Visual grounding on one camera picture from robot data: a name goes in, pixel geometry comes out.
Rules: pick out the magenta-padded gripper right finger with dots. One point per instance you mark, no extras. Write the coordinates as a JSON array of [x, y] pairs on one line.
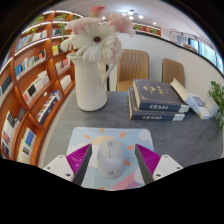
[[165, 166]]

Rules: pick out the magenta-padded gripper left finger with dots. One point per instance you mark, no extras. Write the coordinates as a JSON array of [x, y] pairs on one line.
[[63, 166]]

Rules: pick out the white computer mouse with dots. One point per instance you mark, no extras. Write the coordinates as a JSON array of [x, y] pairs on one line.
[[110, 158]]

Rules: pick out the pastel printed mouse pad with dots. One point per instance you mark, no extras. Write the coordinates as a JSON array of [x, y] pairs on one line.
[[86, 136]]

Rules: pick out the dark navy hardcover book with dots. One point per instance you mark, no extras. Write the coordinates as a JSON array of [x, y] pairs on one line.
[[143, 114], [156, 93]]

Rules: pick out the thick white book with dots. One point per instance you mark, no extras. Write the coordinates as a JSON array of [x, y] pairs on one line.
[[190, 98]]

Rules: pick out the white pitcher vase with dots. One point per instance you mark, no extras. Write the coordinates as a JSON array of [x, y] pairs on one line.
[[88, 85]]

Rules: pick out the green plant in white pot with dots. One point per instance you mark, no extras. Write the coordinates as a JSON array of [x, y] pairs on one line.
[[218, 96]]

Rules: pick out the orange wooden bookshelf unit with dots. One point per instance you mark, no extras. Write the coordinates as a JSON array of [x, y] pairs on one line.
[[30, 83]]

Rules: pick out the tan upholstered chair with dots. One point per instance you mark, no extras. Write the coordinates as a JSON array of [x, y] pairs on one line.
[[173, 71], [132, 68]]

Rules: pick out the white and pink flowers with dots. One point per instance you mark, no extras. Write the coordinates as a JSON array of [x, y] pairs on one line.
[[96, 38]]

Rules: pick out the ceiling lights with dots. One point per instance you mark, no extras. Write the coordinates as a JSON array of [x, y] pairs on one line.
[[131, 15]]

